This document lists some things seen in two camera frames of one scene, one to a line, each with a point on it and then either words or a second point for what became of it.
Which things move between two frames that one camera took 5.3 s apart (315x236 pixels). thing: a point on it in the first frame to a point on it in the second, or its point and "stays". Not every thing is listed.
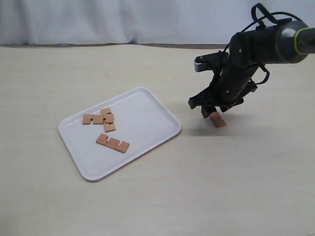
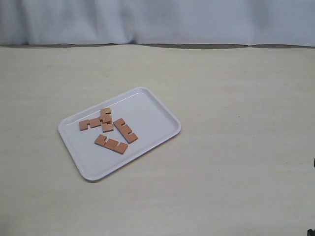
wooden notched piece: (112, 143) stays
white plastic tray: (139, 119) stays
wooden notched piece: (218, 122) to (126, 132)
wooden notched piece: (108, 119) stays
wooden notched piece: (98, 119) to (94, 122)
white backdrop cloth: (210, 23) stays
